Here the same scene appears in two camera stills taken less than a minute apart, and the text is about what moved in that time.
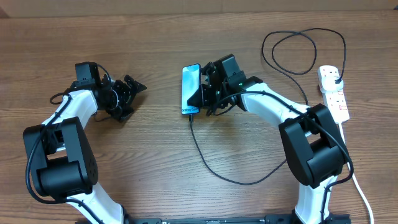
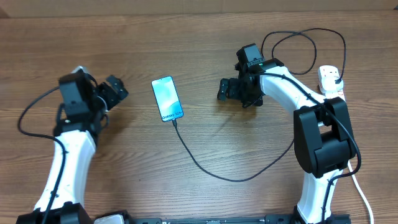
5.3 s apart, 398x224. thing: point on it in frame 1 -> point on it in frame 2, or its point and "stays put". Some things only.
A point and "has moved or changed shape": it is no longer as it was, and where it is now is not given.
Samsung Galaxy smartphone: x=190 y=82 -> x=167 y=98
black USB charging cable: x=294 y=33 has moved or changed shape
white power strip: x=334 y=101 stays put
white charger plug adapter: x=328 y=84 stays put
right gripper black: x=203 y=97 -> x=234 y=85
